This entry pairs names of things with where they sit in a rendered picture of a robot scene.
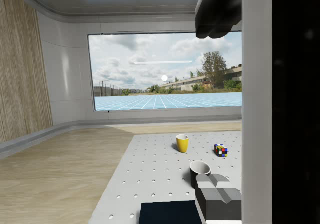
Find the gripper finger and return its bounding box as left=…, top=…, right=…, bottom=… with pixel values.
left=195, top=173, right=243, bottom=222
left=195, top=0, right=243, bottom=39

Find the black mug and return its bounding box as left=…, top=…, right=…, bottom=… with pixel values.
left=189, top=160, right=212, bottom=189

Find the black stove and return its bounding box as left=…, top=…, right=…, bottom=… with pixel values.
left=138, top=200, right=204, bottom=224

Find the puzzle cube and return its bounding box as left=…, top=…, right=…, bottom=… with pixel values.
left=214, top=143, right=229, bottom=158

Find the yellow mug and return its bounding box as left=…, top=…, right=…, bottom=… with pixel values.
left=176, top=134, right=189, bottom=154

